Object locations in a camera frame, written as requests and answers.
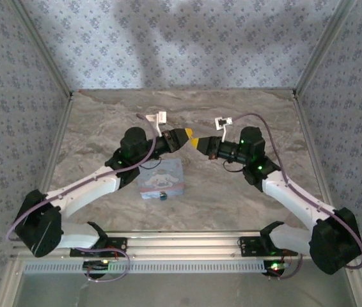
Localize thin black cable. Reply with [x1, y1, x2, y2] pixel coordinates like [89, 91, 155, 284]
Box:
[139, 155, 164, 171]
[222, 159, 245, 173]

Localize aluminium frame profile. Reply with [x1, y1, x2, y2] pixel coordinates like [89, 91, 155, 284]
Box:
[10, 0, 74, 97]
[292, 90, 362, 307]
[0, 91, 75, 307]
[294, 0, 358, 94]

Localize small circuit board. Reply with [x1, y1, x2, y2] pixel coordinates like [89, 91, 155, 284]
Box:
[265, 260, 290, 276]
[83, 259, 112, 273]

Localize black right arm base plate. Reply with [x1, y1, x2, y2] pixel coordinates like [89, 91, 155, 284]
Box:
[239, 235, 299, 257]

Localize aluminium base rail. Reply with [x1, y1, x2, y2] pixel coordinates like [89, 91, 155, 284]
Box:
[11, 230, 300, 260]

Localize grey slotted cable duct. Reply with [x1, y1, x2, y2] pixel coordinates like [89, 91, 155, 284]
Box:
[23, 259, 284, 275]

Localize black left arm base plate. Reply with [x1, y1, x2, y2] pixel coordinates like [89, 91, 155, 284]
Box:
[69, 235, 128, 257]

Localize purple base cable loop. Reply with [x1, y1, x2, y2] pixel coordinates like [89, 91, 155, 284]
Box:
[84, 248, 131, 283]
[278, 253, 304, 281]

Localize pastel cartoon dog box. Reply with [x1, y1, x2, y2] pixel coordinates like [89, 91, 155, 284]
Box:
[137, 159, 187, 201]

